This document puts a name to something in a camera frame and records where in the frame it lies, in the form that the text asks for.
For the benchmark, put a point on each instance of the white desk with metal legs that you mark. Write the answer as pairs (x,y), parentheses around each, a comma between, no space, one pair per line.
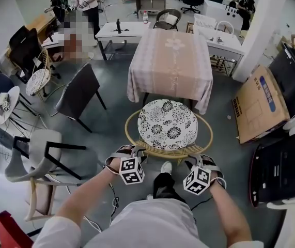
(134,28)

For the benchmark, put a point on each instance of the table with pink tablecloth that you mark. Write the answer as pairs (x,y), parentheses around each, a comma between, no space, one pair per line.
(171,61)

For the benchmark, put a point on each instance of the spare hand-held gripper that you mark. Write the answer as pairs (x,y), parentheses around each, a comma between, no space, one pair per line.
(4,105)

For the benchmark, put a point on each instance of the rattan chair with floral cushion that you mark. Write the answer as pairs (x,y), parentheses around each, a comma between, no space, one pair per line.
(167,124)

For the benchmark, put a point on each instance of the plastic bottle with red cap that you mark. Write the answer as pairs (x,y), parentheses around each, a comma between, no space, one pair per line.
(145,17)

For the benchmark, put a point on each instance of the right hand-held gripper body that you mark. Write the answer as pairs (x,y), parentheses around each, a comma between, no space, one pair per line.
(197,181)

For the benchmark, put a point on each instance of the dark brown upholstered chair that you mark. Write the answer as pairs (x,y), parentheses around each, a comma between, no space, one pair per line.
(78,92)

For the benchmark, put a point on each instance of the light wooden desk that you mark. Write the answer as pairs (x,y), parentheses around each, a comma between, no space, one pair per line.
(41,23)

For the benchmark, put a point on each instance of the white perforated basket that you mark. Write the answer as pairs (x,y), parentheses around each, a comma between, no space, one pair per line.
(205,21)

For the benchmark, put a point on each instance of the person's black trouser leg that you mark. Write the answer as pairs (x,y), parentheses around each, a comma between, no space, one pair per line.
(165,187)

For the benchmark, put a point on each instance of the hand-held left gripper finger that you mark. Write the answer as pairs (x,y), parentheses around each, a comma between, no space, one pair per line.
(140,152)

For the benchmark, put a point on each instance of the person's right forearm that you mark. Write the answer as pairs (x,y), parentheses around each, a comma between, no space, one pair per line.
(230,213)

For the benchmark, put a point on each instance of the grey chair with black arms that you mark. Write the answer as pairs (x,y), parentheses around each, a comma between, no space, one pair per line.
(38,151)

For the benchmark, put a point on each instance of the person's white shoe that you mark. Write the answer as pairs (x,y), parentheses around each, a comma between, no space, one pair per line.
(166,167)

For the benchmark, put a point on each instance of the dark blue chair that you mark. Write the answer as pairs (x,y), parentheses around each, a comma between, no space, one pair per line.
(1,83)

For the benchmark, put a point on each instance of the large cardboard box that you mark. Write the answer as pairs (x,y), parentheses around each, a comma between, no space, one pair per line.
(262,105)

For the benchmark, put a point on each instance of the person's left forearm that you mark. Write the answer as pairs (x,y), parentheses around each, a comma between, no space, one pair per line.
(85,198)

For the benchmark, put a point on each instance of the white arched chair back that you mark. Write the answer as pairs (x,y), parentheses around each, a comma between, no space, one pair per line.
(226,23)

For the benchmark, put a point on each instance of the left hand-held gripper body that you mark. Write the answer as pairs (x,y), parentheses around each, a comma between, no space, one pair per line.
(131,170)

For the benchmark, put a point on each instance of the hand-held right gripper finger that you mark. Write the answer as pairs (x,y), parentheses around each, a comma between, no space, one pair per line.
(193,161)

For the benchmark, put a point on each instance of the light wooden stool frame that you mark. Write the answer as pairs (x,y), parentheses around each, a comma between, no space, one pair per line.
(41,198)

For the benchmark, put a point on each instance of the white table with wooden rack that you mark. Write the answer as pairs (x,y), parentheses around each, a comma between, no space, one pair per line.
(224,45)

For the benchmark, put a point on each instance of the red plastic object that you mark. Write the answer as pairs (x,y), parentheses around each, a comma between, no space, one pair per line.
(10,229)

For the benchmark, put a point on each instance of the person's white shirt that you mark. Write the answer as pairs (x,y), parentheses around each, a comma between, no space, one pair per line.
(147,226)

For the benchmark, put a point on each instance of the black stand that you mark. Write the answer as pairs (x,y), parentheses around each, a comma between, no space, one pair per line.
(118,26)

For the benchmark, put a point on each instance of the white round side table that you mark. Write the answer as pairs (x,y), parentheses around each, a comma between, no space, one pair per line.
(9,107)

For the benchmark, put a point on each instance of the dark wicker chair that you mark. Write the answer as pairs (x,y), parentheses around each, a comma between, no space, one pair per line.
(166,19)

